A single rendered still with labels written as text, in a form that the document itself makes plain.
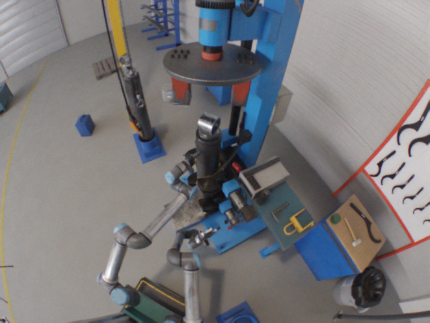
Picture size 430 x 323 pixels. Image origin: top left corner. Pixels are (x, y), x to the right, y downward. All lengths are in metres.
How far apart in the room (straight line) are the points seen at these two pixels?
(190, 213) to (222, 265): 0.80
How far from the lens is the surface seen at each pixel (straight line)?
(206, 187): 1.83
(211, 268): 2.62
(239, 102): 1.30
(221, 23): 1.06
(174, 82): 1.27
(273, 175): 1.78
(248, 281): 2.67
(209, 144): 1.52
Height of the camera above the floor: 2.61
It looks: 54 degrees down
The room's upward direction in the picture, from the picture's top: 5 degrees clockwise
